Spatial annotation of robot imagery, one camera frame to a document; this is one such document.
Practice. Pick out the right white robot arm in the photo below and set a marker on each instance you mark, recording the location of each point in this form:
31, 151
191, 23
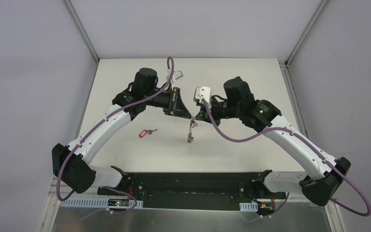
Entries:
322, 173

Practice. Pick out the left white cable duct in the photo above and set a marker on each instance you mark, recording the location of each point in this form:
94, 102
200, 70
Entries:
97, 202

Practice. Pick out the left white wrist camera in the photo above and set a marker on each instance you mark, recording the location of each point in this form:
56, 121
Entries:
175, 77

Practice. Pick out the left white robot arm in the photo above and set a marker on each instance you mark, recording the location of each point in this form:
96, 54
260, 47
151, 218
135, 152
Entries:
72, 162

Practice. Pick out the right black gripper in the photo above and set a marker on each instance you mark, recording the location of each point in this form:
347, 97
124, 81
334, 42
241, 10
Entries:
211, 113

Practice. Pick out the red tag key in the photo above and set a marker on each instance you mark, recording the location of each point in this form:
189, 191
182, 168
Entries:
146, 132

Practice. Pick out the white cable duct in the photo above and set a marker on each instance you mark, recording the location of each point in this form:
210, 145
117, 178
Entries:
97, 202
248, 207

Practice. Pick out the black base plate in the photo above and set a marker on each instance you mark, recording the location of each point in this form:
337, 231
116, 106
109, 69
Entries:
196, 191

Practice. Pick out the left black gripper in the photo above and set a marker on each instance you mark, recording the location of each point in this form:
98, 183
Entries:
175, 102

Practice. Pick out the right white cable duct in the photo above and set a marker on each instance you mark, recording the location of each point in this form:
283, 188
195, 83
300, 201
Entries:
248, 207

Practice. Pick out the keyring with keys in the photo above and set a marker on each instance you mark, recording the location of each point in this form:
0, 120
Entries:
192, 125

